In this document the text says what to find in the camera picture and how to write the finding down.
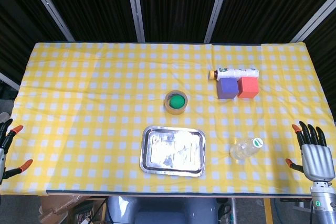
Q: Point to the yellow checkered tablecloth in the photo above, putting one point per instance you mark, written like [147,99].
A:
[92,103]

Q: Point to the red foam cube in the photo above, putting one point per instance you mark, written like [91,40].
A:
[248,87]

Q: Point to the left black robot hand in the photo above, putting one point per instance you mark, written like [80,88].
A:
[9,140]

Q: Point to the yellow tape roll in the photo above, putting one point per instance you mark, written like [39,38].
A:
[175,111]

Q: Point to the yellow vertical bar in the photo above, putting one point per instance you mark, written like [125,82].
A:
[267,211]

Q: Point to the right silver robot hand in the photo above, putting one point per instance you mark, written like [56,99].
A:
[316,159]

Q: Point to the clear plastic bottle green cap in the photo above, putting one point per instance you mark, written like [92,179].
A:
[242,151]

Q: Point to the white partition post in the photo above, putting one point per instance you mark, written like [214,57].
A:
[217,9]
[313,16]
[135,6]
[50,7]
[9,81]

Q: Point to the grey robot torso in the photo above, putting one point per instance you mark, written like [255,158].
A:
[162,211]

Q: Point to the white-label bottle yellow cap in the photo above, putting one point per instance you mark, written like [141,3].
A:
[236,72]

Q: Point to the silver metal table leg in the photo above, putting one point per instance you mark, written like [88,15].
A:
[233,211]

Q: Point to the brown cardboard box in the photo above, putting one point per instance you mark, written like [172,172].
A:
[57,208]

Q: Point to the metal tray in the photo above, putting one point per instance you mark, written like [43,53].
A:
[172,151]

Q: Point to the green ball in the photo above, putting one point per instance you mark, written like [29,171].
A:
[176,102]

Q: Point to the purple foam cube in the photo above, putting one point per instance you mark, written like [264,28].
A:
[228,89]

